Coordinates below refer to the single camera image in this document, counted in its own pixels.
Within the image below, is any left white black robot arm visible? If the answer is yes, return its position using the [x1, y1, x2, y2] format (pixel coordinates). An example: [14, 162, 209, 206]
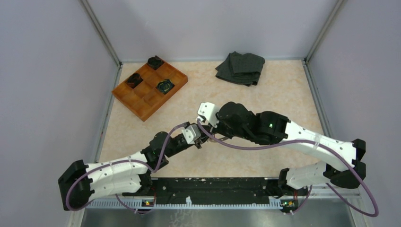
[58, 131, 191, 210]

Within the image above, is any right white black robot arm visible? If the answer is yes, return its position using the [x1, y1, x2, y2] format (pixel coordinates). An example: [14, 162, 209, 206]
[198, 102, 366, 195]

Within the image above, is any black green coiled object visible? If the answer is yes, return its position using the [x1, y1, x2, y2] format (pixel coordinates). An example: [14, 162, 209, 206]
[156, 79, 174, 95]

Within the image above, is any dark grey folded cloth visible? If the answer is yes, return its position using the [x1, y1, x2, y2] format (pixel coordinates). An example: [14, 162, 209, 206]
[216, 52, 266, 87]

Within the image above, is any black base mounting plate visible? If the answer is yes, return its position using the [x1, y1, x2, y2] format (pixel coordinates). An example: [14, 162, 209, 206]
[122, 177, 307, 205]

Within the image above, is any orange compartment tray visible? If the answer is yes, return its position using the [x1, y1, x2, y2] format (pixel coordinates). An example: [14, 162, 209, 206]
[112, 59, 188, 122]

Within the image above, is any black object back compartment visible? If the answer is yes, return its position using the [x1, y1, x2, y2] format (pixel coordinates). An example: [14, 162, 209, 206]
[147, 56, 165, 70]

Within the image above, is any black object compartment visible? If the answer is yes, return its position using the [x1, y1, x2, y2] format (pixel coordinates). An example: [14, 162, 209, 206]
[147, 56, 165, 70]
[125, 73, 143, 88]

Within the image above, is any black object left compartment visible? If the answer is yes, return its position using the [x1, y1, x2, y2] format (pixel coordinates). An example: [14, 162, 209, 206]
[125, 73, 143, 88]

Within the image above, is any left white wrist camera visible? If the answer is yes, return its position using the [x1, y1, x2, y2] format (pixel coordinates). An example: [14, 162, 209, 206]
[182, 124, 201, 145]

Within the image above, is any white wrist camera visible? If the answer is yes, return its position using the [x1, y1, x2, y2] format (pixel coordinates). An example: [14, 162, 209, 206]
[197, 102, 220, 128]
[182, 124, 201, 145]

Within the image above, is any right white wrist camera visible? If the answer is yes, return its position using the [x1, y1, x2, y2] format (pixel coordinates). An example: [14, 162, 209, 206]
[197, 102, 220, 128]

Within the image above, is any white cable duct rail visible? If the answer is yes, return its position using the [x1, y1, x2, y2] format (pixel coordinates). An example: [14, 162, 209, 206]
[87, 197, 282, 210]

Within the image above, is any right aluminium frame post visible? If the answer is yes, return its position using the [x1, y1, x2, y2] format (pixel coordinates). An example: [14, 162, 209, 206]
[304, 0, 348, 65]

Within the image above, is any aluminium frame post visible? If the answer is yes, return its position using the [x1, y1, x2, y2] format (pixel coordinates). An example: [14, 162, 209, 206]
[304, 0, 348, 65]
[79, 0, 122, 67]

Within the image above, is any left aluminium frame post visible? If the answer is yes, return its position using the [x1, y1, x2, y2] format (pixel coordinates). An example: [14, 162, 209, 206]
[79, 0, 122, 67]

